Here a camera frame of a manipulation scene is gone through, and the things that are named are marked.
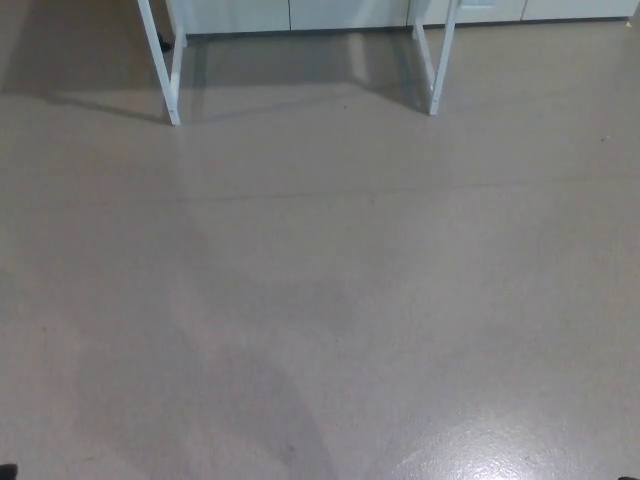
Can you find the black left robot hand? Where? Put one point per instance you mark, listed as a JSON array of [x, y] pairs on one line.
[[6, 472]]

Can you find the small black floor object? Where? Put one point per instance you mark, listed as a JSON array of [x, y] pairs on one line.
[[165, 44]]

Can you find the white metal desk leg frame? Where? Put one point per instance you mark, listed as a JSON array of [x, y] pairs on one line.
[[439, 75], [172, 85]]

